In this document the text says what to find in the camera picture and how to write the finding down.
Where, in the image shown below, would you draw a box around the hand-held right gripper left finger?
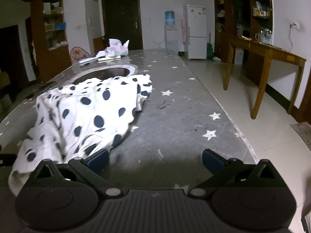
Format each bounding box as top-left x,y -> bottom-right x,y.
24,149 -> 123,198

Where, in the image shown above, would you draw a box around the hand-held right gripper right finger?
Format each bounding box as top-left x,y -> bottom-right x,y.
189,149 -> 288,198

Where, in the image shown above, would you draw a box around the white polka dot garment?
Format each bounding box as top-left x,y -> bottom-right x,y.
8,74 -> 153,197

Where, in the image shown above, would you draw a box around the grey star-print tablecloth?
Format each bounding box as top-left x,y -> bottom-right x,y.
0,49 -> 258,190

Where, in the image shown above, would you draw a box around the round built-in cooktop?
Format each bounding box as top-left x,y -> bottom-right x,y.
72,64 -> 137,84

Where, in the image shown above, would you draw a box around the white paper sheets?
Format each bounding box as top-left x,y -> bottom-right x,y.
79,51 -> 107,65

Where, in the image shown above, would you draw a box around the wooden open shelf unit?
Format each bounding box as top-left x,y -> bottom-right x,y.
30,0 -> 72,83

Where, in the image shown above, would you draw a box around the white container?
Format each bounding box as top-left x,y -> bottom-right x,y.
234,48 -> 245,65

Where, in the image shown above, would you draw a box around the pink patterned play tent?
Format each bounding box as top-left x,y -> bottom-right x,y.
70,47 -> 91,65

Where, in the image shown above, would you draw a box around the green mop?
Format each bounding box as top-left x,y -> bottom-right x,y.
206,33 -> 215,60

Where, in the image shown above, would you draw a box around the small wooden side cabinet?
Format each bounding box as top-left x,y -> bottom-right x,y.
93,37 -> 107,56

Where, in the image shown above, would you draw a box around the wooden side table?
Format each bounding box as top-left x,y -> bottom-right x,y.
223,34 -> 307,120

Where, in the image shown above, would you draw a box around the white water dispenser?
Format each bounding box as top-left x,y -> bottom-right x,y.
165,25 -> 179,51

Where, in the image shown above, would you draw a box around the white refrigerator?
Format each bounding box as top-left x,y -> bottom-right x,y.
183,5 -> 207,60

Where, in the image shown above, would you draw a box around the pink hanging cloth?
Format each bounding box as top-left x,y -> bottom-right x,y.
180,17 -> 190,44

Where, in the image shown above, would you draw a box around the glass jar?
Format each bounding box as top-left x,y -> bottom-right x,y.
258,28 -> 273,44

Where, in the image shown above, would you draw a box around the dark wooden door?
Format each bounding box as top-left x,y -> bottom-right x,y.
101,0 -> 144,51

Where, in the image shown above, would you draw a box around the blue water bottle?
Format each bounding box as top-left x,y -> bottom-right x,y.
165,11 -> 176,26

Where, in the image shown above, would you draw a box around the large wooden shelf cabinet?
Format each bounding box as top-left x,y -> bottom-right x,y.
214,0 -> 274,85

